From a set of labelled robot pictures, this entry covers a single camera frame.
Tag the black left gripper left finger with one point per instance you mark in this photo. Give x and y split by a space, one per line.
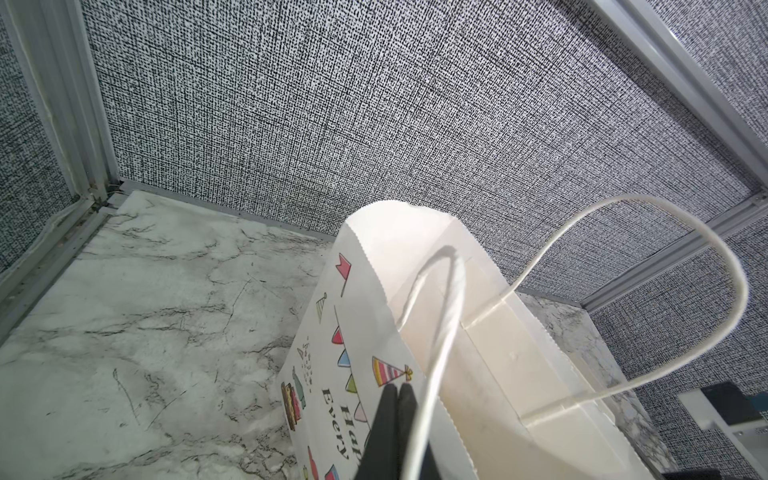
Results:
380 459

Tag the white paper gift bag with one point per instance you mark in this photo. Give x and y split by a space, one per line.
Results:
408 297

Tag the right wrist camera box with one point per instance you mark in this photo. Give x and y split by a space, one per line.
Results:
741 418

